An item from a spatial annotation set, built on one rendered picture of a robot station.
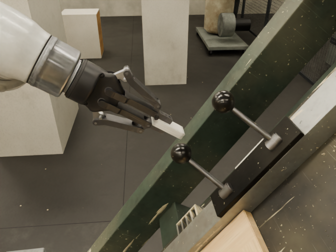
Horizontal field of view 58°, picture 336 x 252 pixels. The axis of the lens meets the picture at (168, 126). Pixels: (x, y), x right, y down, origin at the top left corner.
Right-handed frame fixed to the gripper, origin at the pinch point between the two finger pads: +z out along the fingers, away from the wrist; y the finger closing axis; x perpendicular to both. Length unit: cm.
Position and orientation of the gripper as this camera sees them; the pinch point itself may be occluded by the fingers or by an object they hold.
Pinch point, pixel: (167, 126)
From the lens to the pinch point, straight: 60.2
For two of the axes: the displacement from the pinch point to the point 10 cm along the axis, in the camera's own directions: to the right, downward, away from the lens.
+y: -5.6, 7.4, 3.8
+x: 1.3, 5.3, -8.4
